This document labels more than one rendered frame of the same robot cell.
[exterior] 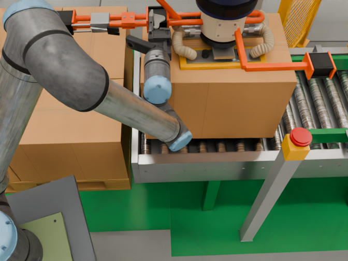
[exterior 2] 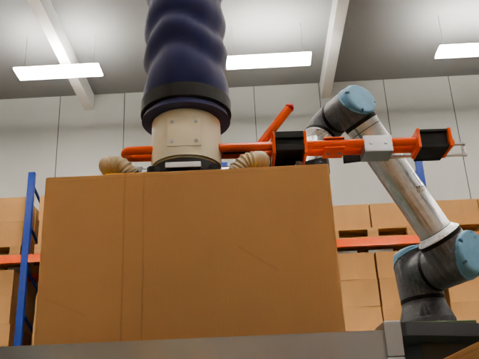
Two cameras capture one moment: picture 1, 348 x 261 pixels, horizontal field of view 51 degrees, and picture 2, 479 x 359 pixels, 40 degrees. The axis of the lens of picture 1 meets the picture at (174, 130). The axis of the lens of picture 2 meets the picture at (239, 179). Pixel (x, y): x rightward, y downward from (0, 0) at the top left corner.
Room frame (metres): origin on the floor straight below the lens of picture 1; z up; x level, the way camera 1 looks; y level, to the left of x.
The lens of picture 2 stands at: (2.61, 0.02, 0.41)
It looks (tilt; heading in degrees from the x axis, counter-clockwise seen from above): 22 degrees up; 183
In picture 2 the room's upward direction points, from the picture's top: 3 degrees counter-clockwise
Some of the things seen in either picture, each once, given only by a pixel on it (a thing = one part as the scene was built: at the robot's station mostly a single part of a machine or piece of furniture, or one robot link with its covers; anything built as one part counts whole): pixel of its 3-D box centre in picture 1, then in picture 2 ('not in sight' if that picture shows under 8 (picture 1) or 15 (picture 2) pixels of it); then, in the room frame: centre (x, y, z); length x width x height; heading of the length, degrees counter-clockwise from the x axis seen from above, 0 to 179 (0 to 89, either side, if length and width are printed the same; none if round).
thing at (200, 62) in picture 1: (222, 55); not in sight; (1.04, -0.19, 1.00); 0.34 x 0.10 x 0.05; 94
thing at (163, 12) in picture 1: (157, 19); (288, 149); (1.12, 0.07, 1.10); 0.10 x 0.08 x 0.06; 4
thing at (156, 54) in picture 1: (157, 61); not in sight; (0.90, 0.06, 1.10); 0.09 x 0.05 x 0.10; 93
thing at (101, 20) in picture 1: (100, 22); (376, 148); (1.10, 0.29, 1.09); 0.07 x 0.07 x 0.04; 4
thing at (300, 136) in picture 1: (300, 138); not in sight; (0.65, -0.41, 1.02); 0.07 x 0.07 x 0.04
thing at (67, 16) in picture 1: (64, 21); (430, 143); (1.10, 0.42, 1.10); 0.08 x 0.07 x 0.05; 94
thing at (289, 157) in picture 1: (265, 200); not in sight; (0.65, -0.41, 0.50); 0.07 x 0.07 x 1.00; 3
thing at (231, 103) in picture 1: (210, 77); (196, 285); (1.12, -0.16, 0.77); 0.60 x 0.40 x 0.40; 92
